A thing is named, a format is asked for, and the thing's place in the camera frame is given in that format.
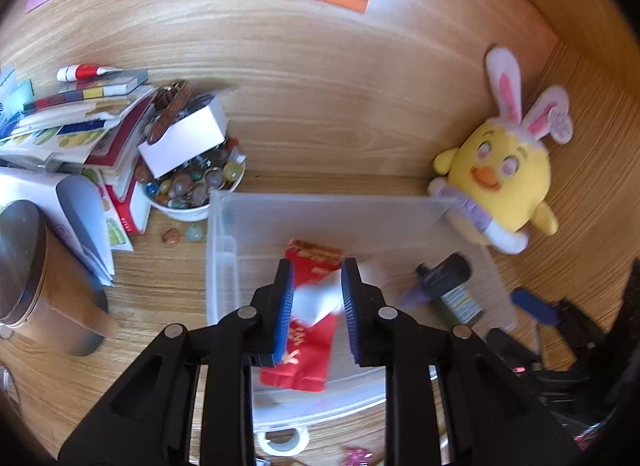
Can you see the white tape roll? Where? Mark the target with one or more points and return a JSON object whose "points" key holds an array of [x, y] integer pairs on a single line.
{"points": [[265, 443]]}

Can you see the red white glue tube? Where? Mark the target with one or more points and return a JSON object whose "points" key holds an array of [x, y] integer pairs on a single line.
{"points": [[85, 72]]}

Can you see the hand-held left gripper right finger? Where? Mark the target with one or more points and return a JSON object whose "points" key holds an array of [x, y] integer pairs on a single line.
{"points": [[350, 311]]}

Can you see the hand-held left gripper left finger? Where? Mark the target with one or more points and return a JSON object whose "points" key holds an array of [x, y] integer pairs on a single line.
{"points": [[282, 316]]}

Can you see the white cardboard box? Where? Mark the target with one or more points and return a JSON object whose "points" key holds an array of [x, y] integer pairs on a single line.
{"points": [[185, 140]]}

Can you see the red white book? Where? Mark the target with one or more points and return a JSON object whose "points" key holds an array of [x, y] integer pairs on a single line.
{"points": [[127, 206]]}

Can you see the blue booklet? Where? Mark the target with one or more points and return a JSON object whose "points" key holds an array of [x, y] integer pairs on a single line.
{"points": [[15, 95]]}

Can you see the red snack packet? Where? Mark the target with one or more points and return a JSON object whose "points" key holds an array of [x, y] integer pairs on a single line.
{"points": [[315, 351]]}

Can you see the yellow chick plush toy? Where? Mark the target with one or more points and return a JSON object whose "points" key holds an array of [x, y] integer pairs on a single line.
{"points": [[495, 165]]}

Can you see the purple black marker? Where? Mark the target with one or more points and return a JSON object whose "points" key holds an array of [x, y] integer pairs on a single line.
{"points": [[445, 276]]}

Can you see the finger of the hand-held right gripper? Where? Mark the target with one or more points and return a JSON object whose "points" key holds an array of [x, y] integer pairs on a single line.
{"points": [[512, 348], [535, 306]]}

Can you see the orange glass marble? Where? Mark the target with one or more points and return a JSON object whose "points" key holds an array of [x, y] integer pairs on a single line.
{"points": [[172, 237]]}

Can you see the colour striped flat box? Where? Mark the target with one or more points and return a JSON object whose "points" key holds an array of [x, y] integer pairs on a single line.
{"points": [[90, 94]]}

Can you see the brown mug with lid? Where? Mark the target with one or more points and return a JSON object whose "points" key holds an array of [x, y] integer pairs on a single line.
{"points": [[60, 296]]}

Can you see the open white booklet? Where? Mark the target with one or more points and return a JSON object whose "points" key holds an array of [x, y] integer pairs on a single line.
{"points": [[85, 216]]}

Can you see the brown hair clip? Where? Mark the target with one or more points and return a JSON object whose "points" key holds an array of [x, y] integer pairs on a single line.
{"points": [[165, 115]]}

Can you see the green glass marble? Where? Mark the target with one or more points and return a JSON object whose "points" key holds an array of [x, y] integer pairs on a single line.
{"points": [[195, 233]]}

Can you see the clear plastic storage box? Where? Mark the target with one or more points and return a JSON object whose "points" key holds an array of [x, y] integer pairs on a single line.
{"points": [[320, 221]]}

